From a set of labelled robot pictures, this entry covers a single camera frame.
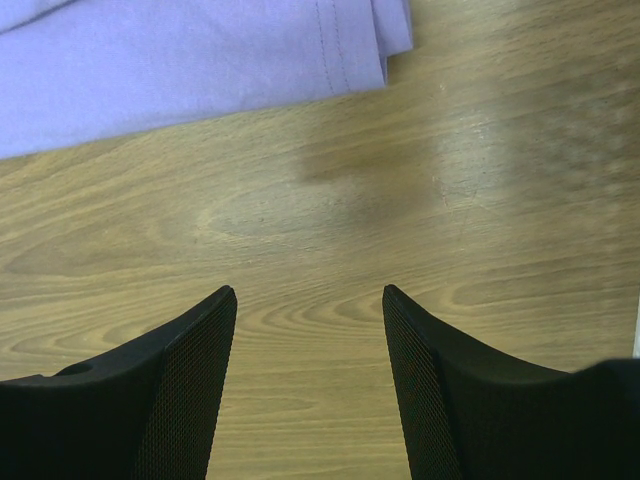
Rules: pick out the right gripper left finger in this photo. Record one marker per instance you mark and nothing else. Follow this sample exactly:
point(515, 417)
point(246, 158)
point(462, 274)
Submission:
point(144, 410)

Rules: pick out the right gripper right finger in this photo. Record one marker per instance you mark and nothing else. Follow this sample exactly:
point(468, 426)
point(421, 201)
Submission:
point(470, 411)

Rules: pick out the purple t-shirt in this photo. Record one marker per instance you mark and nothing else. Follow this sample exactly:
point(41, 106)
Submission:
point(78, 71)

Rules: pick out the white plastic basket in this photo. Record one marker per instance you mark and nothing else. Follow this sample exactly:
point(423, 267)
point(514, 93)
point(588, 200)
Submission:
point(636, 342)

